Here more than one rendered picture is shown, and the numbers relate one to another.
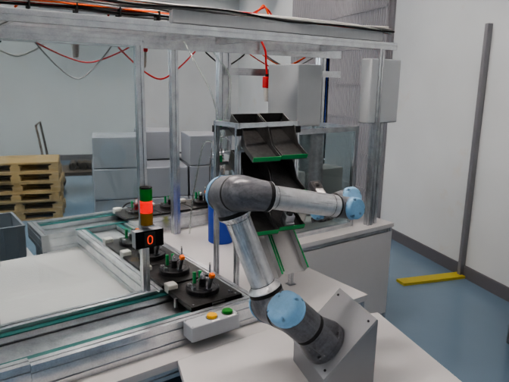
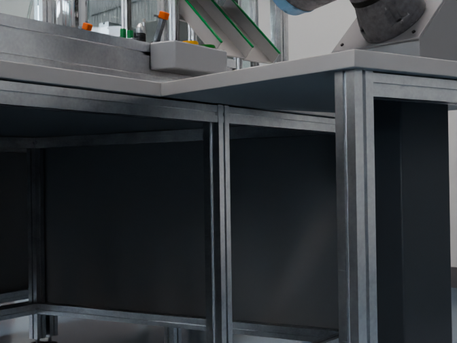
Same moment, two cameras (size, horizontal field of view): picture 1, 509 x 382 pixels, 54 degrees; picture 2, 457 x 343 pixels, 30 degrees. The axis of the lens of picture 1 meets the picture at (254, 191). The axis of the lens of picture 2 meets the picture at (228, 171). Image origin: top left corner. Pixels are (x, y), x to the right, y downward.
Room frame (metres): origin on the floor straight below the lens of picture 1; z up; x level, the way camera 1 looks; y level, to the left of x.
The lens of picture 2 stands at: (-0.12, 0.76, 0.65)
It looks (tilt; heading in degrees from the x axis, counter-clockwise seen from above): 1 degrees up; 340
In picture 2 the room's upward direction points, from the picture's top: 1 degrees counter-clockwise
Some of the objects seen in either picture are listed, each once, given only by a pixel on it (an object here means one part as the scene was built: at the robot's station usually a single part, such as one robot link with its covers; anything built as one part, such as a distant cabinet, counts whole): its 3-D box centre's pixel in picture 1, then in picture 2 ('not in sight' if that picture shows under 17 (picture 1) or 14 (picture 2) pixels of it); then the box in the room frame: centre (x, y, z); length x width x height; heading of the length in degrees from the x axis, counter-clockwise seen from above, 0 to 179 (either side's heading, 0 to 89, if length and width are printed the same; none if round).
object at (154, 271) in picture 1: (173, 262); not in sight; (2.18, 0.36, 1.01); 0.24 x 0.24 x 0.13; 36
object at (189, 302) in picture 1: (202, 292); not in sight; (1.97, 0.21, 0.96); 0.24 x 0.24 x 0.02; 36
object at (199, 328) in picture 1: (211, 324); (190, 59); (1.75, 0.15, 0.93); 0.21 x 0.07 x 0.06; 126
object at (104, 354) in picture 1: (158, 335); (115, 60); (1.68, 0.34, 0.91); 0.89 x 0.06 x 0.11; 126
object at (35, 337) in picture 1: (133, 319); not in sight; (1.81, 0.47, 0.91); 0.84 x 0.28 x 0.10; 126
